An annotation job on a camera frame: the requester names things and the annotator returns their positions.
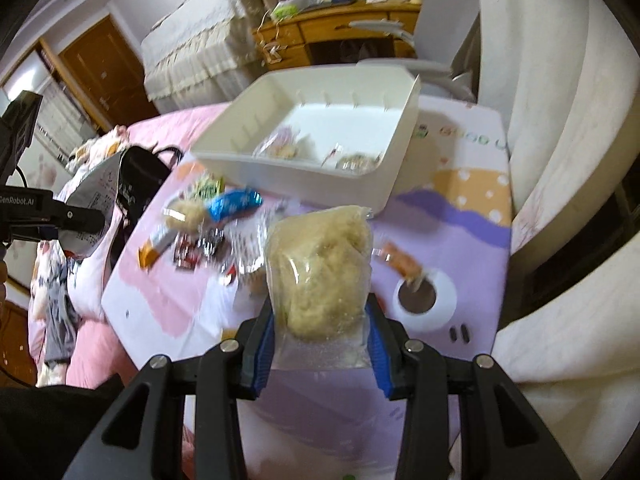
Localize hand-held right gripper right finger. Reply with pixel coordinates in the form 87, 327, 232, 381
365, 292, 581, 480

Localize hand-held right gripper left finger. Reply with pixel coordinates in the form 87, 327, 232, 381
62, 302, 276, 480

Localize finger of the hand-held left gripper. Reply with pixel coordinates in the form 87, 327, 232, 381
52, 200, 107, 235

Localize clear bag of beige snack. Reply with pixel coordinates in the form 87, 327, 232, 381
263, 205, 376, 372

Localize white plastic bin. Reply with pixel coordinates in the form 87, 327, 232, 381
190, 58, 422, 215

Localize white printed plastic bag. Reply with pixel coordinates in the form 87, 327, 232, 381
65, 152, 126, 261

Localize floral printed cloth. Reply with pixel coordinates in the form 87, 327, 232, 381
29, 125, 132, 321

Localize orange snack packet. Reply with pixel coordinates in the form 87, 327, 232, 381
138, 227, 176, 268
375, 241, 426, 286

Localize grey clothes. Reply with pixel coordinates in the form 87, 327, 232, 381
44, 255, 83, 366

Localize glass door cabinet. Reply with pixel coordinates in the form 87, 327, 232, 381
0, 42, 101, 161

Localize round bun in clear wrap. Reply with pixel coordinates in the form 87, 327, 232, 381
161, 197, 208, 233

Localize brown snowflake snack packet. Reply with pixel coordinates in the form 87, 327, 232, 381
172, 235, 201, 271

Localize clear packet with red stripe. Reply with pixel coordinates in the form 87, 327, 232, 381
220, 207, 273, 288

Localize green snack packet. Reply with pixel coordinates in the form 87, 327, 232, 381
192, 172, 225, 203

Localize brown wooden door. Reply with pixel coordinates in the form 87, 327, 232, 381
57, 15, 161, 128

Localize blue snack packet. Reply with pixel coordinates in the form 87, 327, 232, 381
206, 187, 264, 222

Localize clear wrapped round candy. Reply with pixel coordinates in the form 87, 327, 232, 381
322, 144, 383, 173

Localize cream lace cover cloth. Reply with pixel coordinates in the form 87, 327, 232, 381
140, 0, 266, 113

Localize clear packet of small cookies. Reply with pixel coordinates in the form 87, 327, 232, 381
252, 127, 313, 161

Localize person's black clothing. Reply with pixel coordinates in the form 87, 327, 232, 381
0, 372, 126, 480

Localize white curtain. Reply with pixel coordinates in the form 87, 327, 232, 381
472, 0, 640, 480

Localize wooden desk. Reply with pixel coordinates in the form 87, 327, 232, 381
252, 0, 426, 68

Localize grey office chair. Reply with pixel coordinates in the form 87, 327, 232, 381
350, 0, 483, 103

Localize black bag with strap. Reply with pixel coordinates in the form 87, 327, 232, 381
116, 145, 183, 221

